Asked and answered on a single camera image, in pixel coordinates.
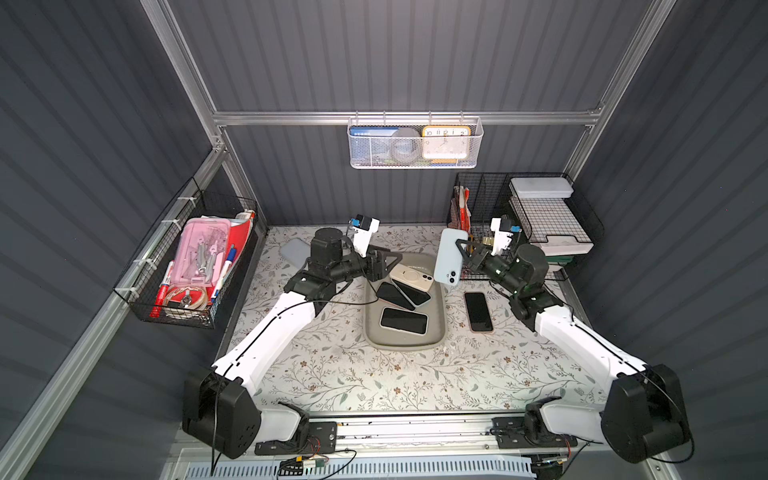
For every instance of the blue box in basket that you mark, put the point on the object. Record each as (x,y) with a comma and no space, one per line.
(369,145)

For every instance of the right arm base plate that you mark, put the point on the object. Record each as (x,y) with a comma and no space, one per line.
(510,432)

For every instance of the beige case phone with ring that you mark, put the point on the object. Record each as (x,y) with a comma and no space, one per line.
(412,277)

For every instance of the red folder in side basket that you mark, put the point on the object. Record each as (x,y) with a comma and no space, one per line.
(240,230)

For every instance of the black wire side basket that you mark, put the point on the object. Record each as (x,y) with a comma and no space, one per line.
(148,278)

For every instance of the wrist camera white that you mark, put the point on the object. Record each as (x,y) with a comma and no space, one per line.
(363,228)
(503,231)

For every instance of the yellow white clock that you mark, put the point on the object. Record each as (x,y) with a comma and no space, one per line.
(448,142)

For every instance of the grey storage box lid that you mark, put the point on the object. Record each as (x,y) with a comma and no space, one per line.
(296,252)

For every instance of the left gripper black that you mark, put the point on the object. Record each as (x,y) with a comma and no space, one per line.
(372,264)

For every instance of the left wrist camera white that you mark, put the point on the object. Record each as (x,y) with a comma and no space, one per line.
(363,228)

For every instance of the pink plastic pencil case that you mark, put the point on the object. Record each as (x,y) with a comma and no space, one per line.
(200,253)

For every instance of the red tape dispenser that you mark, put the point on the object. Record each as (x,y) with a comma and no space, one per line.
(186,298)

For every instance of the light blue case phone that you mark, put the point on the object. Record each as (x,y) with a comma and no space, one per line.
(449,259)

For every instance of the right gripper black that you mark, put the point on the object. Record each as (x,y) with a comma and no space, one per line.
(477,261)

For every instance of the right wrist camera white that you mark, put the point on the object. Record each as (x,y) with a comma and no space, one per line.
(503,231)

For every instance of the pink case phone black screen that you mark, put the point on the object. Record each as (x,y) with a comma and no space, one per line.
(478,312)

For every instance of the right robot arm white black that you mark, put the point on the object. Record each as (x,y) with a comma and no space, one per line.
(644,412)

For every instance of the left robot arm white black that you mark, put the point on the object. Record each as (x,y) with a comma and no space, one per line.
(218,406)

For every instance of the black wire desk organizer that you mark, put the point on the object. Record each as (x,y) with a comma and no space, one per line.
(490,197)

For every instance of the cream case phone black screen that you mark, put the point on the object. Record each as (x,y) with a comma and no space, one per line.
(405,321)

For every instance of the white grid paper tray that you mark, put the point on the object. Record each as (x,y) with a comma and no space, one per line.
(541,206)

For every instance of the grey storage tray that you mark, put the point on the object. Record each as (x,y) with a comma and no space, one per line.
(393,340)

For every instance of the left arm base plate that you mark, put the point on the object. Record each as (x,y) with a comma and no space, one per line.
(310,438)

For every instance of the grey tape roll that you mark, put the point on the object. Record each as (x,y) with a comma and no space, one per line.
(405,145)

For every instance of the pink case phone face up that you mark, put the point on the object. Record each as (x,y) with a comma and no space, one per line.
(391,294)

